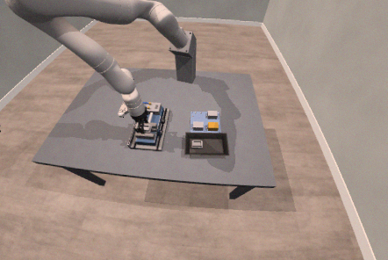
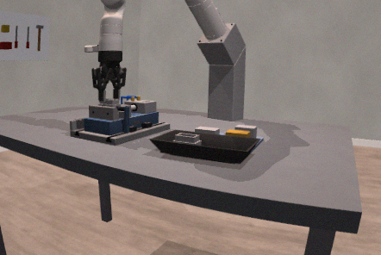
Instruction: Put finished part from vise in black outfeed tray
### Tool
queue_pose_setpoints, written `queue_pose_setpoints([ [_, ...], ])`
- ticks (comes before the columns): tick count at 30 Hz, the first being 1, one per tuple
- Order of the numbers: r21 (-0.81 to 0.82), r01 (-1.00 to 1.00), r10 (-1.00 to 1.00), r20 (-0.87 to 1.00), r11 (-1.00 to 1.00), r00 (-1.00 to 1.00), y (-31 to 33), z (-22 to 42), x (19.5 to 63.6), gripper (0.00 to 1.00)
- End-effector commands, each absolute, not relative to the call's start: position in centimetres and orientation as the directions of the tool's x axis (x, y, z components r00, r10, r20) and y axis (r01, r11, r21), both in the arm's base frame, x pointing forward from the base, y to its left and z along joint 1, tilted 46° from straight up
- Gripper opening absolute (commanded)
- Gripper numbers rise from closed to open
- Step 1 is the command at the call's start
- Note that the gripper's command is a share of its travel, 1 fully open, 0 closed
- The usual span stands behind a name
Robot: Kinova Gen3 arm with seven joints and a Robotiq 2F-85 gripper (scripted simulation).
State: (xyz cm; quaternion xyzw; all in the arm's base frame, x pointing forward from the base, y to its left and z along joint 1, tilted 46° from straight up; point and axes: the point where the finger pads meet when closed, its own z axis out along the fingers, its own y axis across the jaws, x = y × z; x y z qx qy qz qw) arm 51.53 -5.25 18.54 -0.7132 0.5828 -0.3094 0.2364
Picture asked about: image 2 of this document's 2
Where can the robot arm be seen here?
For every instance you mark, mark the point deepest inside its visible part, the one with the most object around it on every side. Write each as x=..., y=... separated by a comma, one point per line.
x=207, y=15

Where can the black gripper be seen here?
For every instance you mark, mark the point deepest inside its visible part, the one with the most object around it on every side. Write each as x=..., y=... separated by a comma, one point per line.
x=106, y=73

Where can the orange rectangular block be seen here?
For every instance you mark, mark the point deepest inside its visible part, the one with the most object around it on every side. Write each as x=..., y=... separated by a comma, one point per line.
x=238, y=133

